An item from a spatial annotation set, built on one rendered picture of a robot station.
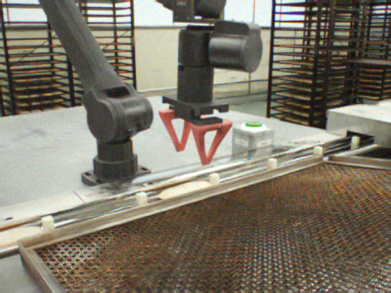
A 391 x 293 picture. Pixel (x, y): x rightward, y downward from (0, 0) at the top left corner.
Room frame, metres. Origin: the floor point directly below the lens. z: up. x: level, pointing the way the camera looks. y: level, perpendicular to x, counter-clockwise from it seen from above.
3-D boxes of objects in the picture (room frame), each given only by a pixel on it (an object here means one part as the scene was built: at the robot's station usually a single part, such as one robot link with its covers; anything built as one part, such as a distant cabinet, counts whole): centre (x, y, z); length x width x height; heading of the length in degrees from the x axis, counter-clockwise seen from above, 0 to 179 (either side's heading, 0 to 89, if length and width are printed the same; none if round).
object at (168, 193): (0.59, 0.01, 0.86); 0.10 x 0.04 x 0.01; 125
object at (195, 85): (0.61, 0.00, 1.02); 0.10 x 0.07 x 0.07; 35
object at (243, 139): (0.84, -0.13, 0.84); 0.08 x 0.08 x 0.11; 35
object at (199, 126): (0.59, -0.01, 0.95); 0.07 x 0.07 x 0.09; 35
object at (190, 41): (0.60, -0.01, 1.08); 0.07 x 0.06 x 0.07; 54
